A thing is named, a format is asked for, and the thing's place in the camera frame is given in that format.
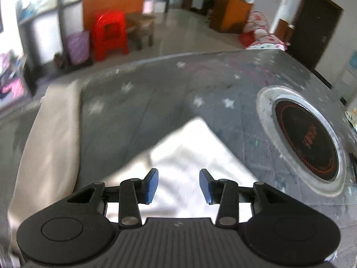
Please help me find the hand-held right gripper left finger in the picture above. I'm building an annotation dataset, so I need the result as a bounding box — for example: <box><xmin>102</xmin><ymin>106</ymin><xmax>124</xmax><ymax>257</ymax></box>
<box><xmin>67</xmin><ymin>168</ymin><xmax>159</xmax><ymax>227</ymax></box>

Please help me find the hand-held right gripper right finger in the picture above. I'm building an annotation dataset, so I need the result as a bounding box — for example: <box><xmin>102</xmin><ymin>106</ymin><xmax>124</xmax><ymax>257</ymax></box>
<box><xmin>199</xmin><ymin>169</ymin><xmax>291</xmax><ymax>227</ymax></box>

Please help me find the cream hooded sweatshirt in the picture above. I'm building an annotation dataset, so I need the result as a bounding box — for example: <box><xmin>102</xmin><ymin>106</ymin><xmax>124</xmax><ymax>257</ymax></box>
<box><xmin>8</xmin><ymin>81</ymin><xmax>258</xmax><ymax>257</ymax></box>

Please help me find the grey star quilted tablecloth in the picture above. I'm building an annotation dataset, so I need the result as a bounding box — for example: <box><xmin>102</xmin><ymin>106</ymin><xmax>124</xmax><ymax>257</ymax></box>
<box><xmin>0</xmin><ymin>49</ymin><xmax>357</xmax><ymax>268</ymax></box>

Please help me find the round built-in induction cooktop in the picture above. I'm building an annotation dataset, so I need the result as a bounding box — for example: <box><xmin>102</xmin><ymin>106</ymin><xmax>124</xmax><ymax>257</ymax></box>
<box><xmin>256</xmin><ymin>86</ymin><xmax>349</xmax><ymax>196</ymax></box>

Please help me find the wooden stool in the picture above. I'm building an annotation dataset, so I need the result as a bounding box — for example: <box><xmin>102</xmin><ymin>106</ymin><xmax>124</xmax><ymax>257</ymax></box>
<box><xmin>126</xmin><ymin>13</ymin><xmax>156</xmax><ymax>51</ymax></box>

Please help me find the purple striped bag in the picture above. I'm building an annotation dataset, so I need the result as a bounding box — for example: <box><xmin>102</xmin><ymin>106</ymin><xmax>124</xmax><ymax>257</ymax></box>
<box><xmin>66</xmin><ymin>31</ymin><xmax>91</xmax><ymax>65</ymax></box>

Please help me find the red plastic stool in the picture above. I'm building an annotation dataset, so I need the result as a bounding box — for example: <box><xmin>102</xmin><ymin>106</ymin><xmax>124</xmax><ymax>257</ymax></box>
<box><xmin>93</xmin><ymin>10</ymin><xmax>129</xmax><ymax>61</ymax></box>

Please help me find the crumpled patterned cloth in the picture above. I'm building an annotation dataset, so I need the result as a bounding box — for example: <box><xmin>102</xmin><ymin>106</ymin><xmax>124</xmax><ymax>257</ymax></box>
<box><xmin>345</xmin><ymin>110</ymin><xmax>357</xmax><ymax>132</ymax></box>

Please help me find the polka dot play tent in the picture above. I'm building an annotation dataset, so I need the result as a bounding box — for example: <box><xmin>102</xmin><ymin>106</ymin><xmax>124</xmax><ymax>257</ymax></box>
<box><xmin>239</xmin><ymin>10</ymin><xmax>288</xmax><ymax>51</ymax></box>

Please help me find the tall wooden shelf cabinet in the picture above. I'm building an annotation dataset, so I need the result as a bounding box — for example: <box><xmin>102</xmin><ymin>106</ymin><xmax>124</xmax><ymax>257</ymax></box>
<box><xmin>209</xmin><ymin>0</ymin><xmax>255</xmax><ymax>34</ymax></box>

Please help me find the dark brown entrance door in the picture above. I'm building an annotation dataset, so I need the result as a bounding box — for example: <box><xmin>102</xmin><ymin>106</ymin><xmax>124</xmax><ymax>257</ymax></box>
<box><xmin>287</xmin><ymin>0</ymin><xmax>343</xmax><ymax>70</ymax></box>

